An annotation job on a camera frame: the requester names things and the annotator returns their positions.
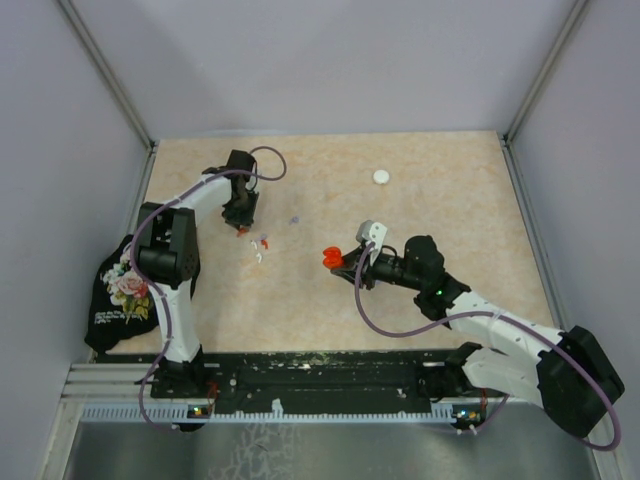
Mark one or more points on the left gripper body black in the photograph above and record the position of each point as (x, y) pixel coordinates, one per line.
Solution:
(241, 210)

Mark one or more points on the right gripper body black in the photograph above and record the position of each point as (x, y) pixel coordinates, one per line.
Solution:
(388, 269)

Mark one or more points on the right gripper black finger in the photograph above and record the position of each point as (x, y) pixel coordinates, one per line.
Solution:
(352, 258)
(351, 275)

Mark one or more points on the orange earbud charging case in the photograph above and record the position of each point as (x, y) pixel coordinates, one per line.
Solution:
(333, 258)

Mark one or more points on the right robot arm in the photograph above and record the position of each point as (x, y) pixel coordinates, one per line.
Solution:
(565, 373)

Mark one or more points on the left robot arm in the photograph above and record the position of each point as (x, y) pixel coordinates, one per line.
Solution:
(165, 251)

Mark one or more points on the white earbud charging case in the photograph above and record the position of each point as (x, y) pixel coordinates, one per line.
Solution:
(381, 177)

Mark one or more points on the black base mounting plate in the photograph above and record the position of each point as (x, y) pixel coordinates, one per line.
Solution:
(317, 383)

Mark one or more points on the black floral printed cloth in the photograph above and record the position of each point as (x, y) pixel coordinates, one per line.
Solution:
(123, 306)

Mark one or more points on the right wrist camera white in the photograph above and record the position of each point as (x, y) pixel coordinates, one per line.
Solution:
(372, 232)

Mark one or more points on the aluminium frame corner post right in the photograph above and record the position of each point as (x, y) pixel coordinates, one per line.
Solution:
(567, 32)

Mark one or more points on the aluminium frame corner post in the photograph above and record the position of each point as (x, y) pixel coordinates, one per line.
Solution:
(105, 71)
(567, 32)

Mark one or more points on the aluminium frame corner post left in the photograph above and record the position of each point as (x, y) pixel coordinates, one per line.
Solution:
(105, 71)

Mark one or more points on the white slotted cable duct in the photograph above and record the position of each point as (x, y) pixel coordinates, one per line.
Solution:
(197, 414)

